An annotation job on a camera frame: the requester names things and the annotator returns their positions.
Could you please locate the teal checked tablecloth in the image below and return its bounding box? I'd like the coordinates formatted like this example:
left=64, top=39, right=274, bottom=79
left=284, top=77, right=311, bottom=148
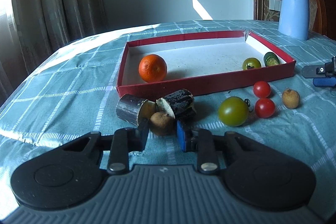
left=1, top=20, right=335, bottom=218

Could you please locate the small green tomato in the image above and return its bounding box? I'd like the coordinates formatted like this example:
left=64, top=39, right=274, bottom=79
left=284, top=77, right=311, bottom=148
left=242, top=57, right=261, bottom=71

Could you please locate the red cherry tomato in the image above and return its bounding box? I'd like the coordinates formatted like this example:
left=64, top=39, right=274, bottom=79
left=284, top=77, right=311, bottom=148
left=253, top=81, right=271, bottom=98
left=255, top=98, right=276, bottom=118

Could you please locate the red cardboard tray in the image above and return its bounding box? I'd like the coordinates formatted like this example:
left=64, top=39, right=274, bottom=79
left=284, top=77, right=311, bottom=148
left=116, top=30, right=295, bottom=100

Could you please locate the green cucumber piece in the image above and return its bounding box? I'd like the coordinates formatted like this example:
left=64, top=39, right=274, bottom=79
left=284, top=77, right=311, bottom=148
left=263, top=52, right=280, bottom=67

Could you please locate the dark sugarcane piece angled cut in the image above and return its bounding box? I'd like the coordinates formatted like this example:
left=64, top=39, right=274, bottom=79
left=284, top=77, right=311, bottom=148
left=155, top=89, right=197, bottom=120

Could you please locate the wooden chair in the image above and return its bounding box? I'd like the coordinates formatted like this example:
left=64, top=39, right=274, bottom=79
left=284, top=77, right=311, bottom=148
left=313, top=0, right=336, bottom=40

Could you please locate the blue electric kettle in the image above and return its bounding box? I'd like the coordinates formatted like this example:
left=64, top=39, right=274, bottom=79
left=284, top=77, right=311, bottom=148
left=278, top=0, right=310, bottom=40

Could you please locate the large green tomato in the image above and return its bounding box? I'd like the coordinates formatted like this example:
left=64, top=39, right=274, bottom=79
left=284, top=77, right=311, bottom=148
left=218, top=97, right=249, bottom=127

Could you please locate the white wall switch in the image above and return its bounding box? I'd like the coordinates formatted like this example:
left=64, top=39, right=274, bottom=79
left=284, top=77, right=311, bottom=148
left=269, top=0, right=282, bottom=11

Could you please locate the orange mandarin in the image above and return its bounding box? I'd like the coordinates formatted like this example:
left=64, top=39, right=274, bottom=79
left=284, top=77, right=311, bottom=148
left=138, top=54, right=167, bottom=83

